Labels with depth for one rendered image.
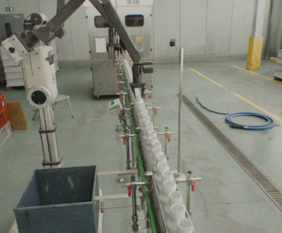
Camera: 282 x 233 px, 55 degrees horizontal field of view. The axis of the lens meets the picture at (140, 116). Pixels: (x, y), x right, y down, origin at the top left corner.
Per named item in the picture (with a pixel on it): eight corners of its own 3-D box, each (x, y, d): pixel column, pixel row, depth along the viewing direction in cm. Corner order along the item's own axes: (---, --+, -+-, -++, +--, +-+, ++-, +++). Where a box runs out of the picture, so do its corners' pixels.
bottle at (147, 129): (157, 161, 129) (157, 129, 123) (144, 163, 128) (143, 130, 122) (154, 156, 134) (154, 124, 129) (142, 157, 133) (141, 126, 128)
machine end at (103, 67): (154, 97, 620) (152, -2, 552) (92, 101, 608) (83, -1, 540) (145, 83, 770) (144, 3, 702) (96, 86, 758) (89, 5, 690)
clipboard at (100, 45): (107, 52, 578) (105, 36, 568) (95, 53, 576) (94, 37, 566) (107, 52, 581) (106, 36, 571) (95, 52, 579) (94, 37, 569)
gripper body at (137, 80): (146, 86, 163) (145, 74, 161) (129, 87, 162) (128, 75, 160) (145, 83, 169) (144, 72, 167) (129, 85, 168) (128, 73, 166)
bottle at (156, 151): (167, 186, 109) (167, 148, 104) (158, 192, 105) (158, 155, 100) (155, 181, 113) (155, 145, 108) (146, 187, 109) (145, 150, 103)
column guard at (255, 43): (260, 70, 922) (264, 36, 887) (249, 70, 919) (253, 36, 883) (255, 68, 960) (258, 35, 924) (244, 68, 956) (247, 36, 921)
